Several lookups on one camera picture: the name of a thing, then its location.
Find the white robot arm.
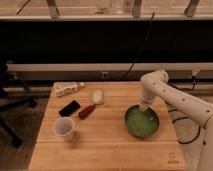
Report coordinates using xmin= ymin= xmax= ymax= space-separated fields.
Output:
xmin=139 ymin=70 xmax=213 ymax=171

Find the white plastic bottle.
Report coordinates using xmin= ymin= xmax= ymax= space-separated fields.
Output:
xmin=54 ymin=82 xmax=85 ymax=97

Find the black phone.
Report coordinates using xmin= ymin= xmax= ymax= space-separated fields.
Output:
xmin=59 ymin=100 xmax=80 ymax=117

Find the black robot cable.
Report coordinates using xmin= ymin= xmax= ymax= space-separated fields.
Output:
xmin=166 ymin=75 xmax=203 ymax=145

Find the white plastic cup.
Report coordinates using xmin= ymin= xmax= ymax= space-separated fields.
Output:
xmin=53 ymin=117 xmax=74 ymax=141

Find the black hanging cable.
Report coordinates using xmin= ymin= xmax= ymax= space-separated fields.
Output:
xmin=120 ymin=11 xmax=156 ymax=81

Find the brown handled brush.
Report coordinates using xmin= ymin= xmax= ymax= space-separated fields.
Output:
xmin=78 ymin=90 xmax=104 ymax=120

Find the green ceramic bowl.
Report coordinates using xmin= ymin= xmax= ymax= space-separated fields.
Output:
xmin=124 ymin=105 xmax=160 ymax=138

